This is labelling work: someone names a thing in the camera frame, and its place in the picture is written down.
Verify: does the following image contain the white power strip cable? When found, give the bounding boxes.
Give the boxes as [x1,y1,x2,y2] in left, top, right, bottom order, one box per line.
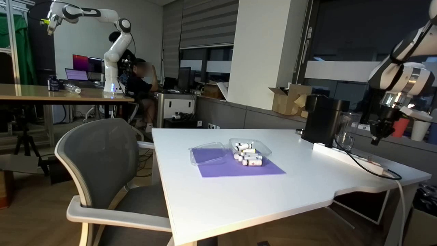
[395,178,410,246]

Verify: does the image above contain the black tripod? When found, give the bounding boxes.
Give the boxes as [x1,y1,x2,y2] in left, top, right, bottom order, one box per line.
[12,119,44,160]

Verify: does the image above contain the white paper cup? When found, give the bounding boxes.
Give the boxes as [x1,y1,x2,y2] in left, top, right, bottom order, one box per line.
[403,110,434,144]

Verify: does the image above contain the green cloth backdrop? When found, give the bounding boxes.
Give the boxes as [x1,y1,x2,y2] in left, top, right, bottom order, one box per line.
[0,13,37,87]

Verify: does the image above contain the clear plastic battery tray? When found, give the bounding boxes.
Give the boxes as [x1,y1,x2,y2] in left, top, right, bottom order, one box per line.
[189,137,275,169]

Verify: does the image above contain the computer monitor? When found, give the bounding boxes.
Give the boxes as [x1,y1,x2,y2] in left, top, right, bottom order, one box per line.
[71,54,105,76]

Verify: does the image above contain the open cardboard box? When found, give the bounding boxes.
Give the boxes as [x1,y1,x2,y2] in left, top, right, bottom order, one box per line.
[268,84,314,118]

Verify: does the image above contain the wooden desk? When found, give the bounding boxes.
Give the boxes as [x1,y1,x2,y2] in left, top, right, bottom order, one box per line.
[0,84,137,140]

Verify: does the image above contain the black power cable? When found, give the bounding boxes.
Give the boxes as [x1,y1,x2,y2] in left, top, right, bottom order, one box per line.
[333,139,404,182]

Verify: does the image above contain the seated person in black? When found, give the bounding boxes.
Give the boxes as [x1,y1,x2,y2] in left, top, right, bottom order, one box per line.
[124,58,161,134]

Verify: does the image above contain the red cup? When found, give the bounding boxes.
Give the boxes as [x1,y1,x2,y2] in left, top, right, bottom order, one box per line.
[392,117,413,141]

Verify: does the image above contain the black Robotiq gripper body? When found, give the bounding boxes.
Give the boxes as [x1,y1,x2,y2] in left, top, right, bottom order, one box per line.
[374,106,406,129]

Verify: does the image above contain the purple mat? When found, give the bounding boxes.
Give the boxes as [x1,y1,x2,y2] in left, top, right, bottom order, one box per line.
[190,147,287,180]

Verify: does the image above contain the white power strip orange switch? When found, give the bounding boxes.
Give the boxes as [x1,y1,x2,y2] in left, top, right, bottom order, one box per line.
[313,143,396,178]

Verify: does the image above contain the clear plastic bottle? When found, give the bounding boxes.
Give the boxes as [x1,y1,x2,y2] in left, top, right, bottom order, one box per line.
[63,83,83,96]

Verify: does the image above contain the white battery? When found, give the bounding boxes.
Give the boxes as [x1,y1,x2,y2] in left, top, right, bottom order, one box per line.
[235,148,260,159]
[240,156,265,169]
[234,141,256,152]

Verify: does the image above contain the open laptop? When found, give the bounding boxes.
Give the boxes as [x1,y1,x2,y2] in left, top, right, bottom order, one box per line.
[64,68,90,85]

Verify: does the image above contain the grey office chair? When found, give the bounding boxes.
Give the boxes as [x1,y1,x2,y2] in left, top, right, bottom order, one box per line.
[53,117,175,246]

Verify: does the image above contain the white drawer cabinet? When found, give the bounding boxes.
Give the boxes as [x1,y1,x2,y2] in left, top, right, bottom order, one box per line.
[154,92,198,124]

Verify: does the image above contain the grey window blind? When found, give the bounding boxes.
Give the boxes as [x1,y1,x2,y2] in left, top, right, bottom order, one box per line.
[161,0,240,51]

